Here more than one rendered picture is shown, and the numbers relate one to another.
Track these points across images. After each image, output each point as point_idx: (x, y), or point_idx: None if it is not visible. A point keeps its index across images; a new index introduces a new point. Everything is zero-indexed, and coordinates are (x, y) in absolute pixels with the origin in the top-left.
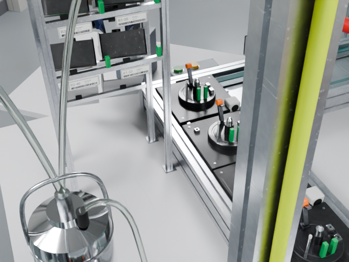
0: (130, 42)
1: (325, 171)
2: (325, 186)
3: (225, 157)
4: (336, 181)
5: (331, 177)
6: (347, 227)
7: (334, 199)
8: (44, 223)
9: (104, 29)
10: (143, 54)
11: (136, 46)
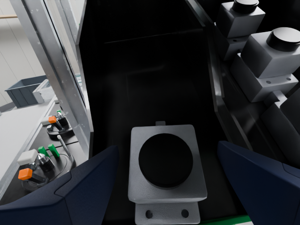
0: (122, 18)
1: (1, 176)
2: (32, 130)
3: (74, 148)
4: (7, 165)
5: (5, 170)
6: (51, 110)
7: (38, 123)
8: None
9: (236, 149)
10: (109, 42)
11: (114, 27)
